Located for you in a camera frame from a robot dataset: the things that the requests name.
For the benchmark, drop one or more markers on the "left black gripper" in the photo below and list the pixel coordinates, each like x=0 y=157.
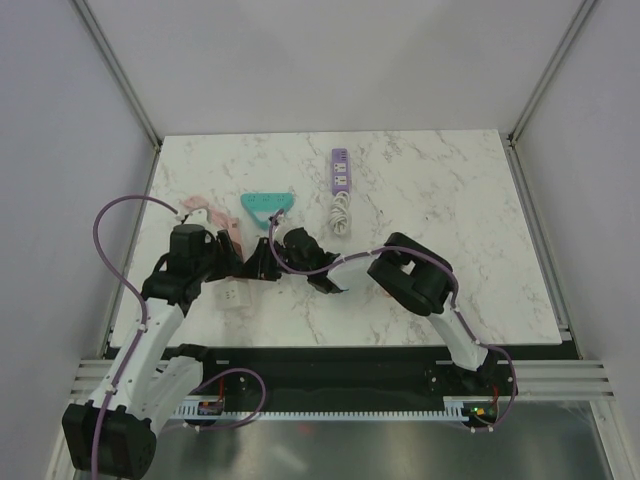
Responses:
x=229 y=262

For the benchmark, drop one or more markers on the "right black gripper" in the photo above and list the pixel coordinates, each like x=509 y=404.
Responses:
x=260 y=265

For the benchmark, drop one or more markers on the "white cube socket adapter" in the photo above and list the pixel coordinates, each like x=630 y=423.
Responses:
x=232 y=294

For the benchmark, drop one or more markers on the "teal triangular power strip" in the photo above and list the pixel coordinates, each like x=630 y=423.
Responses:
x=261 y=206

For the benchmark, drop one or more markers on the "purple power strip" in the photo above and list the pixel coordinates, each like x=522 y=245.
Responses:
x=340 y=171

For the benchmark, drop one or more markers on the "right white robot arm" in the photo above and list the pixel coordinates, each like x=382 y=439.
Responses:
x=417 y=278

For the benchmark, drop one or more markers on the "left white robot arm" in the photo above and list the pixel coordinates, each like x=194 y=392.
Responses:
x=115 y=431

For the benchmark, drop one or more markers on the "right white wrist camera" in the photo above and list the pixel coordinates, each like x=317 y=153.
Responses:
x=278 y=219

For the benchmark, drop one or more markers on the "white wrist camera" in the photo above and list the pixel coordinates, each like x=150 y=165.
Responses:
x=198 y=216
x=278 y=219

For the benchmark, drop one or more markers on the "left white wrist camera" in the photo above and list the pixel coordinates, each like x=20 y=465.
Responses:
x=198 y=216

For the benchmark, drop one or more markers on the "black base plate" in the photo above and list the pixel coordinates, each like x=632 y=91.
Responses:
x=340 y=379

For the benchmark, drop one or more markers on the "white slotted cable duct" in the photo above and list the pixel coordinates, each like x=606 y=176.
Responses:
x=452 y=411

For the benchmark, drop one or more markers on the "left aluminium frame post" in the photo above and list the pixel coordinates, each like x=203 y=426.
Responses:
x=90 y=22

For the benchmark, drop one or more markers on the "aluminium frame post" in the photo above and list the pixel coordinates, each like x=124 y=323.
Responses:
x=90 y=22
x=560 y=54

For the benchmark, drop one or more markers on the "right aluminium frame post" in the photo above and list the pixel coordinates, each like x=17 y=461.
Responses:
x=560 y=54

